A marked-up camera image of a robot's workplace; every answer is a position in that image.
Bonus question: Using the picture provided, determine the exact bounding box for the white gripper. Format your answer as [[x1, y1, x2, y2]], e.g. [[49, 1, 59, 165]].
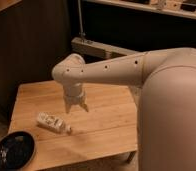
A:
[[63, 83, 89, 114]]

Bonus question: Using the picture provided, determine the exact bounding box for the white plastic bottle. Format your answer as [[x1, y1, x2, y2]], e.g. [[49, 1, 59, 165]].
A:
[[36, 112, 72, 134]]

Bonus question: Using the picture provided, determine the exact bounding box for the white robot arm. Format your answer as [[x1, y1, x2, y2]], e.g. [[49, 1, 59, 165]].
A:
[[52, 47, 196, 171]]

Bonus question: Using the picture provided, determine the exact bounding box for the dark ceramic bowl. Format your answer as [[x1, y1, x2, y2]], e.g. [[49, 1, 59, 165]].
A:
[[0, 131, 36, 171]]

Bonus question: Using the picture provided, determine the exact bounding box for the wooden table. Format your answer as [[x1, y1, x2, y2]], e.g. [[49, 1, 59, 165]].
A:
[[9, 81, 137, 171]]

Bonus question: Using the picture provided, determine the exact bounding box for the long metal beam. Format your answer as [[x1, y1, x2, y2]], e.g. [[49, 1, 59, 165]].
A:
[[71, 37, 136, 59]]

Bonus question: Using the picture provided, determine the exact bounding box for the vertical metal rod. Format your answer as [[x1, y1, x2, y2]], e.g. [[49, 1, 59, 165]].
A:
[[77, 0, 85, 42]]

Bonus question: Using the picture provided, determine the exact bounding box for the wooden shelf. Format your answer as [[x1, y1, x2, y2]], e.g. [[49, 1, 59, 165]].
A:
[[84, 0, 196, 20]]

